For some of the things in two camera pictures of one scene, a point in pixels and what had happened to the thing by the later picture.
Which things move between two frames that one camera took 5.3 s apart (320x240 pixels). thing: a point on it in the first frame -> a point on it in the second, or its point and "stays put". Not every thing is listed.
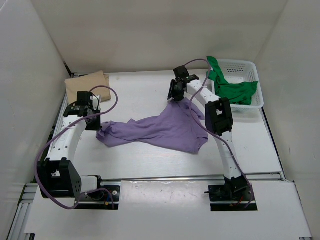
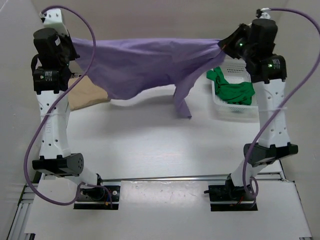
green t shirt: [238, 92] stays put
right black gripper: [172, 89] -> [232, 42]
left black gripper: [93, 122] -> [70, 46]
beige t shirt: [98, 82] stays put
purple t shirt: [176, 126] -> [130, 69]
